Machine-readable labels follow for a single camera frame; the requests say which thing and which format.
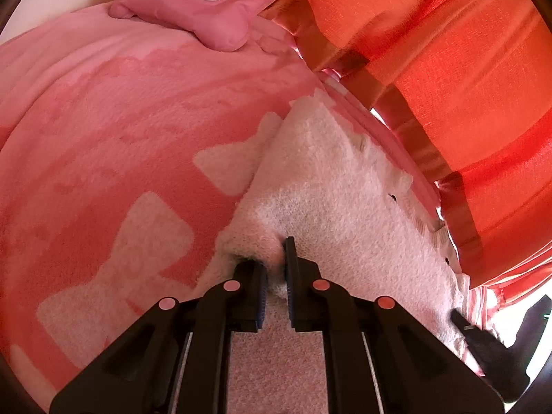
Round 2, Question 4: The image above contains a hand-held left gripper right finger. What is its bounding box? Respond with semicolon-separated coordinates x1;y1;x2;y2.
282;236;504;414

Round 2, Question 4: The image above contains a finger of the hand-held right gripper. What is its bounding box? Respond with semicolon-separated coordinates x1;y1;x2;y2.
451;309;479;339

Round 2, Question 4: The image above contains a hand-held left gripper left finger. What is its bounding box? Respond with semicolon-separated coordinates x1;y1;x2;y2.
49;259;269;414

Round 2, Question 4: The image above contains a white fluffy towel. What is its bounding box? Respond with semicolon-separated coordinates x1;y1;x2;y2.
195;97;486;414

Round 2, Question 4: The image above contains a pink bow-print blanket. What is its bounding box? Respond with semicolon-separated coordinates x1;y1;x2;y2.
0;2;445;406

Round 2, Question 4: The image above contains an orange curtain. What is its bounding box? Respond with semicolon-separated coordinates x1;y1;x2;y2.
259;0;552;289

